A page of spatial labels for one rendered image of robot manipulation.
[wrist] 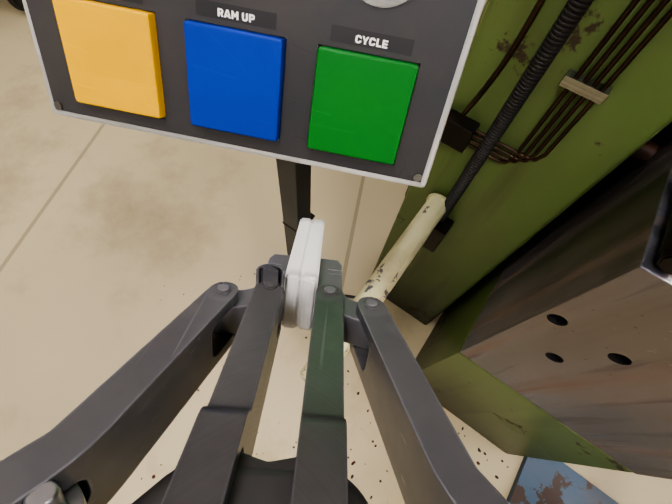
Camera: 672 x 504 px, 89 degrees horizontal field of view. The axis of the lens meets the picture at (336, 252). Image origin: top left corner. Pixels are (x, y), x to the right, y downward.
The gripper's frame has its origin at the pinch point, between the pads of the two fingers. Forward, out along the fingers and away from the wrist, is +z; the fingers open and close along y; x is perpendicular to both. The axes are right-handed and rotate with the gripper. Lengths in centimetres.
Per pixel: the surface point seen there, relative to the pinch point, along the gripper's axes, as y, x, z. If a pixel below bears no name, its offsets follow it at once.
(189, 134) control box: -11.8, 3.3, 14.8
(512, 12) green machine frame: 20.5, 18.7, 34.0
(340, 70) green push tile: 0.6, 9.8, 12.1
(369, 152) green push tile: 3.8, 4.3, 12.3
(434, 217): 22, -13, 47
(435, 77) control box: 7.7, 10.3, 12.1
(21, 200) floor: -118, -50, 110
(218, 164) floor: -48, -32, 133
